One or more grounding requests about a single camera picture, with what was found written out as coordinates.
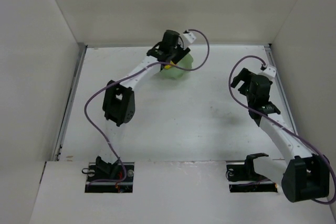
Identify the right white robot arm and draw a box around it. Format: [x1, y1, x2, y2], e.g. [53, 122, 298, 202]
[229, 66, 332, 202]

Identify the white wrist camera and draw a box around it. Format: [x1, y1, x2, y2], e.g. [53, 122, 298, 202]
[259, 64, 277, 80]
[182, 30, 196, 44]

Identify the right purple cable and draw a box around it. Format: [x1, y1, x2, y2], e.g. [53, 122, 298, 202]
[228, 55, 336, 205]

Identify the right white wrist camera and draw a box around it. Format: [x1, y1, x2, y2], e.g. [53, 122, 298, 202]
[259, 64, 277, 80]

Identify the green scalloped fruit bowl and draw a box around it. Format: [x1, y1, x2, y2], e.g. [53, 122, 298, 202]
[159, 53, 194, 79]

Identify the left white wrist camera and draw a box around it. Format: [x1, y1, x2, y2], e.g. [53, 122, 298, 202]
[182, 30, 196, 44]

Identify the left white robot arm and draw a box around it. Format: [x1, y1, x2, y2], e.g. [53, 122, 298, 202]
[88, 29, 196, 184]

